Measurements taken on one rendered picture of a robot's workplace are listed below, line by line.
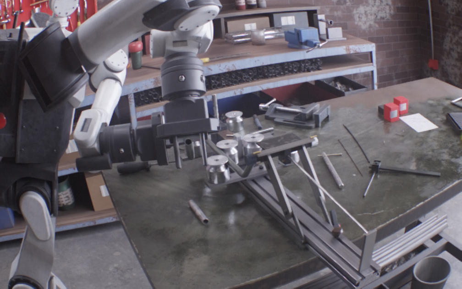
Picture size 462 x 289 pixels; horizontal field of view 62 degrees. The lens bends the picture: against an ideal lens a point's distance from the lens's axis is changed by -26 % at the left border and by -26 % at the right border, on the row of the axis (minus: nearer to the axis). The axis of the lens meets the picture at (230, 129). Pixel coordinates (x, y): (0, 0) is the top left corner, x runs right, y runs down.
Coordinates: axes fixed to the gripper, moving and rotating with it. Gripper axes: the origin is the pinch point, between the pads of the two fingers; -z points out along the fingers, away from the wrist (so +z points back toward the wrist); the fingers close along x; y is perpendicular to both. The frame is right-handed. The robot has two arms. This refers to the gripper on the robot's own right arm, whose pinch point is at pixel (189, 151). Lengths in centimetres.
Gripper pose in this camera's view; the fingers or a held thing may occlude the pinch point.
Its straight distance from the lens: 98.1
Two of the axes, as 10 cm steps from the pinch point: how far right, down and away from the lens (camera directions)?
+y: 0.4, -1.5, -9.9
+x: -9.9, 1.2, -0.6
